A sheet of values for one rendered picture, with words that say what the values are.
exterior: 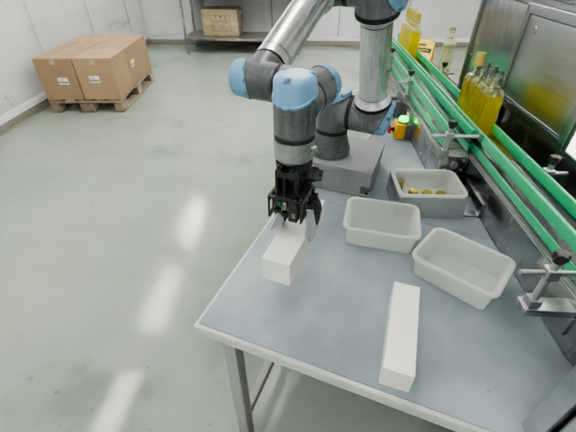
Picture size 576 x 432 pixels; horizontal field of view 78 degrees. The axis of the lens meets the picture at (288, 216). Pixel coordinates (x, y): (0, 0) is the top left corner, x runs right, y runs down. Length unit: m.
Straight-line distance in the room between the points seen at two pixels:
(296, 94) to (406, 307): 0.55
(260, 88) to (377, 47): 0.44
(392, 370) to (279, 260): 0.31
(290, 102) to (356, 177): 0.72
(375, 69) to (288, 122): 0.54
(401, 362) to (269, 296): 0.36
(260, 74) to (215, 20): 6.01
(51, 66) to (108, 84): 0.56
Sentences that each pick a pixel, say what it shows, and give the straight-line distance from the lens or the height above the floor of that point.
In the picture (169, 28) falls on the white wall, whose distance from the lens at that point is 7.65.
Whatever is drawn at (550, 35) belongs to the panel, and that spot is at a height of 1.25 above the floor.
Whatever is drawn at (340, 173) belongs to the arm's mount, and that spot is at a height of 0.83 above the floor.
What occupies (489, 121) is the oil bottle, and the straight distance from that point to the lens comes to 1.48.
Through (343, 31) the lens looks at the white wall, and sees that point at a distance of 7.27.
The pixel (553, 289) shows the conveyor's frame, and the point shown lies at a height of 0.84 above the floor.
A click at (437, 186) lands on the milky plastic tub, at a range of 1.40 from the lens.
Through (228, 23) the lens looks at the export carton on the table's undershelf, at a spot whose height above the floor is 0.45.
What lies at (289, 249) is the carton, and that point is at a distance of 0.74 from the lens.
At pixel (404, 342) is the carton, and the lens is 0.83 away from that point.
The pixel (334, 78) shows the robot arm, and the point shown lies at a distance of 0.71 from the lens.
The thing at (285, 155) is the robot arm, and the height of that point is 1.18.
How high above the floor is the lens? 1.48
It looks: 38 degrees down
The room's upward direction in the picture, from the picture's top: straight up
